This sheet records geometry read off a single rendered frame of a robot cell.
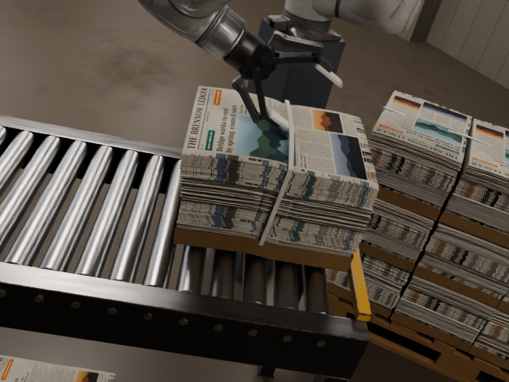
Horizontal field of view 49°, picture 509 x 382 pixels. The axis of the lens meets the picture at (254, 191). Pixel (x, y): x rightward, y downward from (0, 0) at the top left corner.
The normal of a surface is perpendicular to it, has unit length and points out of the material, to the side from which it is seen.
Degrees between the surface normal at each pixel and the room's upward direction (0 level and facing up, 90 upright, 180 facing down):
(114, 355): 0
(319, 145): 2
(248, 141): 2
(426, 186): 90
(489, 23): 90
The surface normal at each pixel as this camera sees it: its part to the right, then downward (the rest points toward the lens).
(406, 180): -0.37, 0.48
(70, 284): 0.20, -0.80
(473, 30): -0.84, 0.16
